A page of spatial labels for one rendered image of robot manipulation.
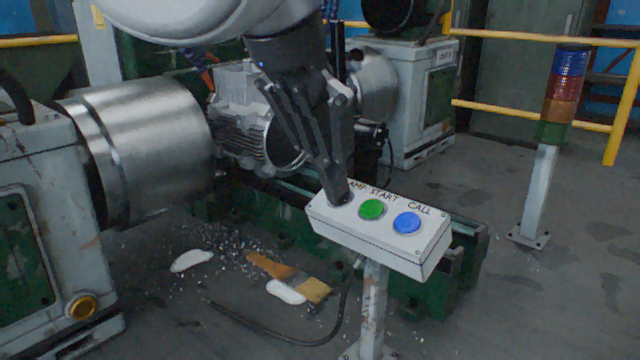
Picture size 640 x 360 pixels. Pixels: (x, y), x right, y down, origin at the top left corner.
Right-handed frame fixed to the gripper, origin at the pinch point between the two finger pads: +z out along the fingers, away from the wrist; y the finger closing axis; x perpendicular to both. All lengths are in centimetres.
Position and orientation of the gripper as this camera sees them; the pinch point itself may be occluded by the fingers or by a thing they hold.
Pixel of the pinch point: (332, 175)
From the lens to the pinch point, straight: 52.0
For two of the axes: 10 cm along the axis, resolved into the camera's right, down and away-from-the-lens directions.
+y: -7.5, -2.8, 6.0
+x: -6.1, 6.5, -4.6
